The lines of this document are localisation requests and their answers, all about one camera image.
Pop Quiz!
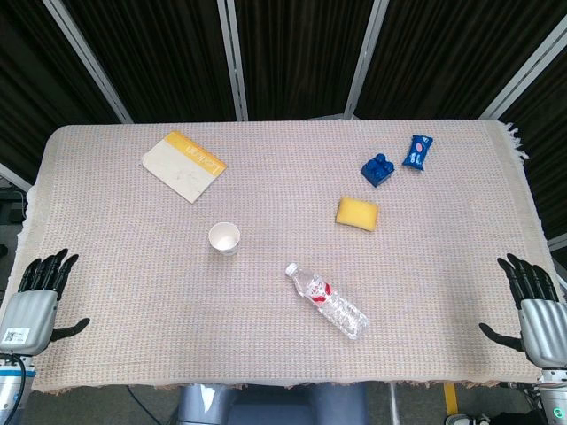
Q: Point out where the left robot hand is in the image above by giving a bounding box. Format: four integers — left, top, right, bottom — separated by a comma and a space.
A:
0, 248, 91, 357

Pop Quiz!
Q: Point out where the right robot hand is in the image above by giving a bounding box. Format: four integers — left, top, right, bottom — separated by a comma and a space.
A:
478, 252, 567, 369

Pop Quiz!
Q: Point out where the white paper cup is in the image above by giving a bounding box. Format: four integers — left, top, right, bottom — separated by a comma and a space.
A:
208, 221, 242, 257

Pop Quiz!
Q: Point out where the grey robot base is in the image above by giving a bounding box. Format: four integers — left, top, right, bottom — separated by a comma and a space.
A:
175, 382, 369, 425

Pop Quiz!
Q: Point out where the black and white shoe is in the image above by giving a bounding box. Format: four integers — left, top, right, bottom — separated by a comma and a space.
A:
445, 412, 493, 425

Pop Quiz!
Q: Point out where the blue snack packet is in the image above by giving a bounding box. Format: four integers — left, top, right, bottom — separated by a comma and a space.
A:
401, 134, 435, 173

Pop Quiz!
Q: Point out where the yellow sponge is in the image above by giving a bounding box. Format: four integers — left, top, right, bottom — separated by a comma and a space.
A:
335, 197, 381, 232

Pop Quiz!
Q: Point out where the yellow and white notebook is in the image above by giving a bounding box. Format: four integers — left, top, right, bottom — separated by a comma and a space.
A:
141, 130, 228, 205

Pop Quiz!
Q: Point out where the clear plastic water bottle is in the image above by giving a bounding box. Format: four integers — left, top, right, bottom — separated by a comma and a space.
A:
284, 262, 370, 341

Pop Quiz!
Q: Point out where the blue toy building block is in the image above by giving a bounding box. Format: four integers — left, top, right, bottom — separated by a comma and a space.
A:
360, 152, 396, 188

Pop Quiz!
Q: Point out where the beige woven tablecloth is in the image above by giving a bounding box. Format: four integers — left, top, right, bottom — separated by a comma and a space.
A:
0, 119, 567, 391

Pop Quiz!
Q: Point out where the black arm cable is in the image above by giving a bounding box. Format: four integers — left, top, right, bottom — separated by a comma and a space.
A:
0, 352, 27, 417

